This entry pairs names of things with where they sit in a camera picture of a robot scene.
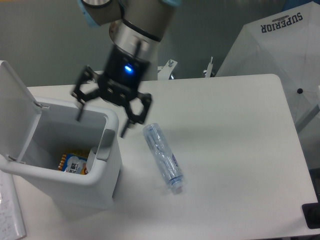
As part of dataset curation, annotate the white trash can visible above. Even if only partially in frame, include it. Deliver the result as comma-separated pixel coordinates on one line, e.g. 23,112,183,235
0,60,122,209

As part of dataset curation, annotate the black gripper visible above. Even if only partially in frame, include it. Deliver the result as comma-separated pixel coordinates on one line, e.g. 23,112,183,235
70,46,153,139

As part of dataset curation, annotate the colourful snack package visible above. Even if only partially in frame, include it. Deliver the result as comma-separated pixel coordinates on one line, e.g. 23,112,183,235
57,149,89,175

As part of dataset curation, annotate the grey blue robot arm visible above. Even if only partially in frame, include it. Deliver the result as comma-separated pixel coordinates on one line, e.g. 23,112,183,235
71,0,181,137

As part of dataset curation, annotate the white metal base frame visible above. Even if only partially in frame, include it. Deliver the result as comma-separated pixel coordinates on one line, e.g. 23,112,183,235
157,57,216,80

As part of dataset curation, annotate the clear plastic wrapper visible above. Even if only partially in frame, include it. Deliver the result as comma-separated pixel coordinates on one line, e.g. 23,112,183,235
86,147,98,173

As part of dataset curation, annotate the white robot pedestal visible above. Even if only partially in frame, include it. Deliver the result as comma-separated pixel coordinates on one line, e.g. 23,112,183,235
142,44,159,81

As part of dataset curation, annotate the black device at edge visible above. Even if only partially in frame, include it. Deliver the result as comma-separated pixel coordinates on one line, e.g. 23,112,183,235
302,202,320,229

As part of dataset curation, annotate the white umbrella with lettering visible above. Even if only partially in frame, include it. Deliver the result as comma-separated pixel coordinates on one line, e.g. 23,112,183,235
216,1,320,123

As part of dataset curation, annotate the crushed clear plastic bottle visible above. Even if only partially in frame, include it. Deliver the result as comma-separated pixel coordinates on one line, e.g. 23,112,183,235
143,123,184,195

